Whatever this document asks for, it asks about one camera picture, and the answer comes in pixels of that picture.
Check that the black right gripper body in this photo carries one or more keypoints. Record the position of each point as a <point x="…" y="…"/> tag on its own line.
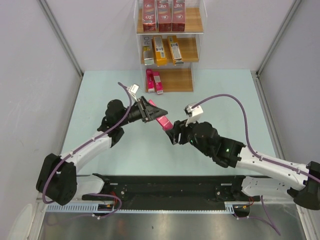
<point x="187" y="134"/>

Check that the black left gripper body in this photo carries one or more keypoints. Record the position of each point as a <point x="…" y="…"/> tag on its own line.
<point x="138" y="112"/>

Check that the pink Be You toothpaste box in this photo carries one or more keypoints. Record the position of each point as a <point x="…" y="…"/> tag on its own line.
<point x="150" y="81"/>

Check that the silver gold R.O toothpaste box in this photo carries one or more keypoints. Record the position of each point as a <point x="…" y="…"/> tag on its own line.
<point x="147" y="51"/>

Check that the orange toothpaste box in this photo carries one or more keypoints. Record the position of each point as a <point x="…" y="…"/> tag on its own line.
<point x="177" y="58"/>
<point x="160" y="54"/>

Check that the red 3D toothpaste box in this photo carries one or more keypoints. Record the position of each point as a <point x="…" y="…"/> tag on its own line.
<point x="178" y="15"/>

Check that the red foil toothpaste box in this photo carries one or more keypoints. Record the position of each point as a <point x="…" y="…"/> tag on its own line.
<point x="149" y="18"/>

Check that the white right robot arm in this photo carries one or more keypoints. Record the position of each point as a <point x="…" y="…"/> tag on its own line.
<point x="299" y="181"/>

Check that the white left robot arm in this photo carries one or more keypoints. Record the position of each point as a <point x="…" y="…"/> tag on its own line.
<point x="57" y="181"/>

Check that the acrylic three-tier wooden shelf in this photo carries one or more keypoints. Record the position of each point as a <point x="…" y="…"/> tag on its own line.
<point x="176" y="78"/>

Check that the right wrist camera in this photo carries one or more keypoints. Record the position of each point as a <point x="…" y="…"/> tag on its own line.
<point x="193" y="114"/>

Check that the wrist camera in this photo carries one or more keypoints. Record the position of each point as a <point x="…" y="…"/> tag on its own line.
<point x="193" y="114"/>
<point x="132" y="91"/>

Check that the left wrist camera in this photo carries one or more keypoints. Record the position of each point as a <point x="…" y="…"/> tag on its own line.
<point x="132" y="91"/>

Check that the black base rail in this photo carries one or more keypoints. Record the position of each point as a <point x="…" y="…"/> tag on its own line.
<point x="187" y="192"/>

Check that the white cable duct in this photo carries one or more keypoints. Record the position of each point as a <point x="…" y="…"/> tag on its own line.
<point x="106" y="208"/>

